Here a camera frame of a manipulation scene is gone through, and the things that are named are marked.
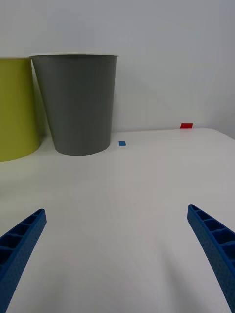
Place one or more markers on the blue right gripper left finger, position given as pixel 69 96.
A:
pixel 17 249

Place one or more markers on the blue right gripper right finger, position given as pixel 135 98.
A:
pixel 215 242

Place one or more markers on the yellow-green plastic waste bin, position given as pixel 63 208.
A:
pixel 14 110

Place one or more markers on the grey plastic waste bin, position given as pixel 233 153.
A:
pixel 78 102

